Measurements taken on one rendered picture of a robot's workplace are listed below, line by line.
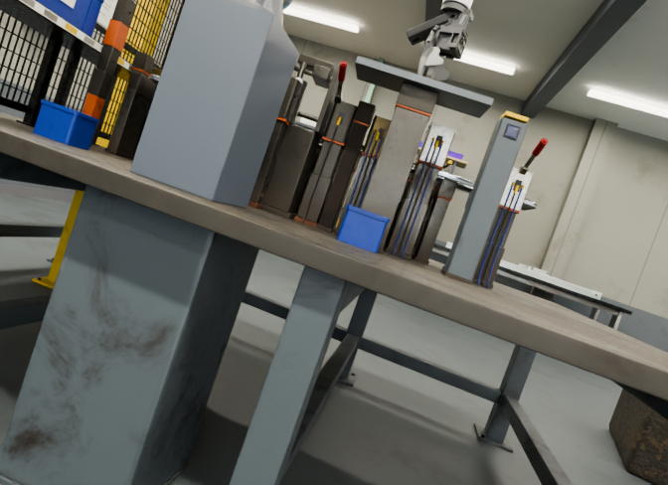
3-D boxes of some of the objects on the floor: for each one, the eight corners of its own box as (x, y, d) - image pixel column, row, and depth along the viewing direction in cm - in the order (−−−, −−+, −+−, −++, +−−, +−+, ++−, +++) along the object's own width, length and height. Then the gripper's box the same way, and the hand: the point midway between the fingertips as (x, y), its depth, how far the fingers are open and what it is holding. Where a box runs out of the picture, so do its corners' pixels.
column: (112, 542, 91) (218, 227, 88) (-13, 476, 96) (83, 177, 93) (188, 466, 121) (268, 231, 118) (90, 419, 126) (165, 193, 124)
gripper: (468, -3, 114) (440, 78, 115) (476, 26, 127) (450, 98, 128) (436, -7, 118) (409, 72, 119) (446, 22, 131) (421, 92, 131)
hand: (421, 80), depth 124 cm, fingers open, 7 cm apart
